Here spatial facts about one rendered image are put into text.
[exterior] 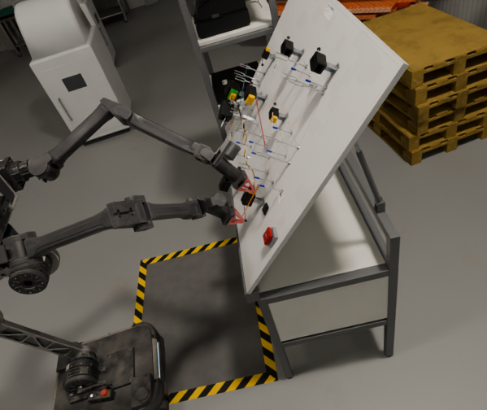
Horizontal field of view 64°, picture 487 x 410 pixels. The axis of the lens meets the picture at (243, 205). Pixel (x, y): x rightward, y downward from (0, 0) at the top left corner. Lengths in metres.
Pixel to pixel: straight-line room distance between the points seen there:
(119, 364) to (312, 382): 1.08
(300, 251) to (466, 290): 1.22
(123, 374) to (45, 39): 3.50
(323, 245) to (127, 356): 1.31
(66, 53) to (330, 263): 3.68
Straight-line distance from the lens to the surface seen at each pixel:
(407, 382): 2.37
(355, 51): 1.38
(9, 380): 3.23
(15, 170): 1.77
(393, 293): 1.87
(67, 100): 4.86
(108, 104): 1.70
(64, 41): 4.72
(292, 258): 1.78
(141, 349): 2.46
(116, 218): 1.16
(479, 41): 3.42
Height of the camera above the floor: 2.19
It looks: 42 degrees down
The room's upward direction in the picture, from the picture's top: 18 degrees counter-clockwise
